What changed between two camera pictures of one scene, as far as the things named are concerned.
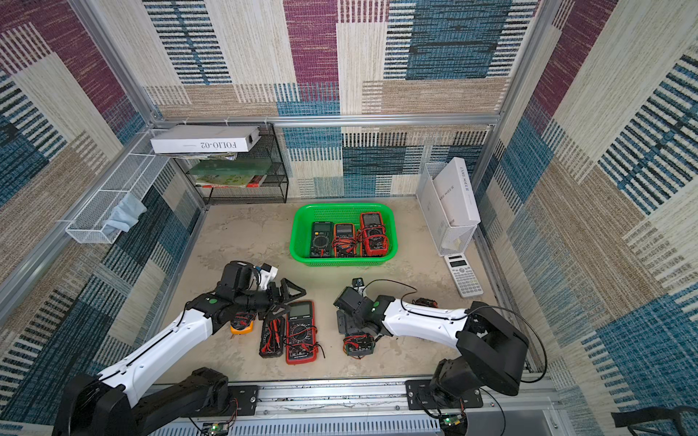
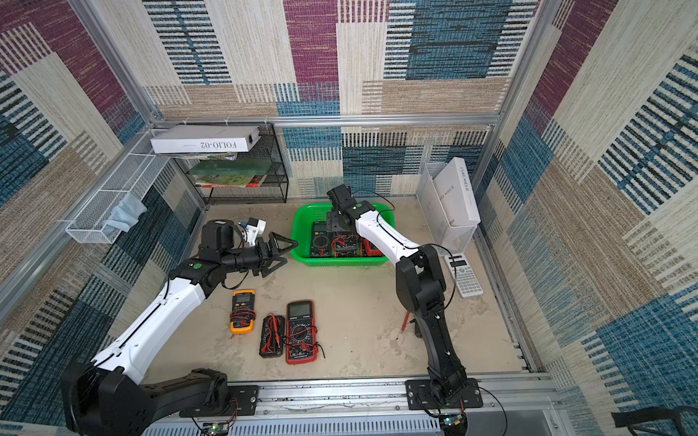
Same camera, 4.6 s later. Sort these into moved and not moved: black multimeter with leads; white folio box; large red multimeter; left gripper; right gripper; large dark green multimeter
Moved: right gripper; left gripper
Not moved: white folio box; black multimeter with leads; large dark green multimeter; large red multimeter
